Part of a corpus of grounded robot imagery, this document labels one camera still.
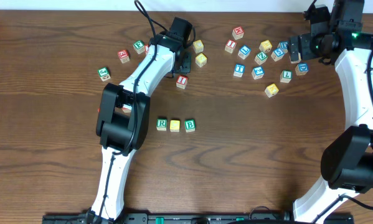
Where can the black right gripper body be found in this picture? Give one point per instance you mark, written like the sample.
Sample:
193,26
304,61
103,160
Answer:
295,48

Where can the blue d block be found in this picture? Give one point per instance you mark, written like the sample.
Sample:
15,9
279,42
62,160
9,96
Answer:
302,69
283,45

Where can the red A block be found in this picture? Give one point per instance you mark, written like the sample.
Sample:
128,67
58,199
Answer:
126,109

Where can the blue 2 block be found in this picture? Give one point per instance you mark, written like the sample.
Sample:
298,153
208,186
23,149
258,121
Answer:
258,72

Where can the red G block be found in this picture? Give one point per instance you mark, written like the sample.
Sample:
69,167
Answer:
123,55

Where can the yellow K block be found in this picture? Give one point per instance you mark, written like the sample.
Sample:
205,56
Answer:
271,90

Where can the red i block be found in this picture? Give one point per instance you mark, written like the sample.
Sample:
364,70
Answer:
230,46
182,81

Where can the blue L block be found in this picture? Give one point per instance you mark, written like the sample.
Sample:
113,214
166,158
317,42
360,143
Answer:
244,52

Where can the green J block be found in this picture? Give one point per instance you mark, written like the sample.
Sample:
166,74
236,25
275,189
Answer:
104,74

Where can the yellow block soccer side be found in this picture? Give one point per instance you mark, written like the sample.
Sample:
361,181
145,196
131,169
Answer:
265,46

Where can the yellow block lower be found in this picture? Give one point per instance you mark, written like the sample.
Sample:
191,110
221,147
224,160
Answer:
201,60

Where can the blue D block upper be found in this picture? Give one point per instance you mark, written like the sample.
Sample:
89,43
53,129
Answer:
283,45

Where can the green B block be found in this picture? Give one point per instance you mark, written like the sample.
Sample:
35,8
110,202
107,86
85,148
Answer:
190,125

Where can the green Z block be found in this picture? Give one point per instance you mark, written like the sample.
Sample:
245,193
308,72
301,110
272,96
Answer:
261,58

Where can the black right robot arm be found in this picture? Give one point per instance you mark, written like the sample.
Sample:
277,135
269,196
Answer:
347,163

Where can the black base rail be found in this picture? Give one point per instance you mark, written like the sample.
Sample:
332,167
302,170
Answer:
143,218

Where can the yellow O block front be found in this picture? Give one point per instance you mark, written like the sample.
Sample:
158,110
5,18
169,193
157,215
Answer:
175,125

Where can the blue 5 block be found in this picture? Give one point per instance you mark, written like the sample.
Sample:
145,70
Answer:
277,54

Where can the red I block left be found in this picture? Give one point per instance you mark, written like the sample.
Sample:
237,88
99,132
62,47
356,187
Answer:
182,81

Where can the red Y block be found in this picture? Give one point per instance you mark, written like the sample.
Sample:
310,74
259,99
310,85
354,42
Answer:
146,49

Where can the yellow block upper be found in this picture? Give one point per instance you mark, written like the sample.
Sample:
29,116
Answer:
198,46

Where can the green R block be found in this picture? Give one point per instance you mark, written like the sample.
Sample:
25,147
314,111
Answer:
161,124

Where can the blue D block right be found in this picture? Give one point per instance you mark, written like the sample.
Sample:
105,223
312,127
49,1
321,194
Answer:
302,69

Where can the green 7 block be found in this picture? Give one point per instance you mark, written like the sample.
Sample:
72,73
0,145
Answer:
286,76

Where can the red block top right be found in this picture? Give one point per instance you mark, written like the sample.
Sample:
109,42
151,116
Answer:
237,32

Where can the red I block right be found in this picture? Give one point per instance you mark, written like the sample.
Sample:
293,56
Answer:
230,46

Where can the green F block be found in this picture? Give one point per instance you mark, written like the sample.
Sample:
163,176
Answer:
139,46

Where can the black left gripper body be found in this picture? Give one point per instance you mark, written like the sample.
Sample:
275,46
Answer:
184,64

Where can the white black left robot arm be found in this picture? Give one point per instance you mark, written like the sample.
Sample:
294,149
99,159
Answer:
123,122

